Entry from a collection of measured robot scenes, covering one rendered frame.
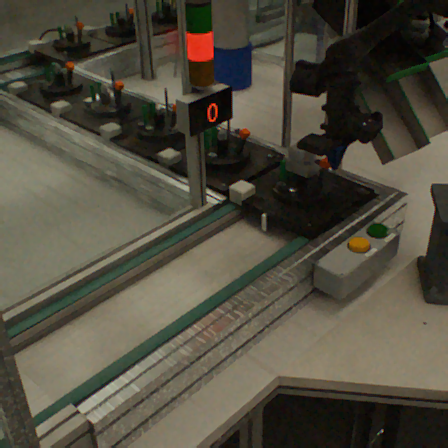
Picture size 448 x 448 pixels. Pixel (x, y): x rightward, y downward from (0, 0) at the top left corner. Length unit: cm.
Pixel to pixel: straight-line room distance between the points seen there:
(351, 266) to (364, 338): 14
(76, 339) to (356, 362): 51
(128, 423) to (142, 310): 26
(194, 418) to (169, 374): 10
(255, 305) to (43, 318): 39
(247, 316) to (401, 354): 30
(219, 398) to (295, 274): 28
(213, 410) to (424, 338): 43
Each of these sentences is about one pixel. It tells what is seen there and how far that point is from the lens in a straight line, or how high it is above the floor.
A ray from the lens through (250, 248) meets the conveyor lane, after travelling 135.
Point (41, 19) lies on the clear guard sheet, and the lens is 106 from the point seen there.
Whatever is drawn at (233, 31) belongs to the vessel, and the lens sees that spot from 225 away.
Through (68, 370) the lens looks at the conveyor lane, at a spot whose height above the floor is 92.
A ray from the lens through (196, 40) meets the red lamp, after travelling 122.
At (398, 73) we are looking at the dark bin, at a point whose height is 121.
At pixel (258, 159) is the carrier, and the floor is 97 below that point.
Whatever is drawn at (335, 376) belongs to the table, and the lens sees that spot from 116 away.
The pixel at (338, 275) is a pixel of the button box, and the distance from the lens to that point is 122.
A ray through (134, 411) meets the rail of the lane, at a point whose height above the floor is 92.
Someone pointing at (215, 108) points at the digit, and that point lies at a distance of 128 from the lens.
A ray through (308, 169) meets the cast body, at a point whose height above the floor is 105.
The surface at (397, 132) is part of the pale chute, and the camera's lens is 162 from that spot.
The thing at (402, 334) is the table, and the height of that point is 86.
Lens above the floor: 171
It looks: 34 degrees down
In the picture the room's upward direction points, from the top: 2 degrees counter-clockwise
